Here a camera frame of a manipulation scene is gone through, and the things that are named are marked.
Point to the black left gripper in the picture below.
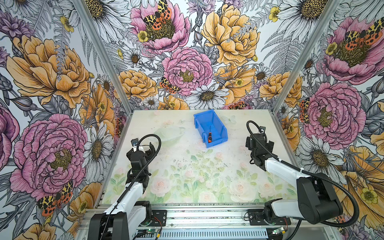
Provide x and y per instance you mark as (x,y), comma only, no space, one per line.
(150,152)

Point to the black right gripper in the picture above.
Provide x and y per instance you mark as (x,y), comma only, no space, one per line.
(248,143)

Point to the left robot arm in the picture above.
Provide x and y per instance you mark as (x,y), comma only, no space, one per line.
(121,219)

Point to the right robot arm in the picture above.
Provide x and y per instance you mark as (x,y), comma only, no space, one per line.
(316,198)

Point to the blue plastic storage bin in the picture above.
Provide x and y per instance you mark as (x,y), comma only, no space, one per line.
(209,120)

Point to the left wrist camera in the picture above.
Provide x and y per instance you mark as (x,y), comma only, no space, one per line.
(134,142)

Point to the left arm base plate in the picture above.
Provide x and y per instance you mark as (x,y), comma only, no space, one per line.
(159,218)

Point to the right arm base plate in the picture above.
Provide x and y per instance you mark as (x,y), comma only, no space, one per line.
(257,217)

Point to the aluminium front rail frame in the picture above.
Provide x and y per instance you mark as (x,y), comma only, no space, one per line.
(215,222)

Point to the left aluminium corner post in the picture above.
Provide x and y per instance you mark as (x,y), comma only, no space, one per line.
(92,29)

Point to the aluminium corner post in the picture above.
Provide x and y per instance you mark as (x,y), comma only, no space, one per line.
(92,29)
(322,24)

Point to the right aluminium corner post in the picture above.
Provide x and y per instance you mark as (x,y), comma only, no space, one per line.
(322,24)

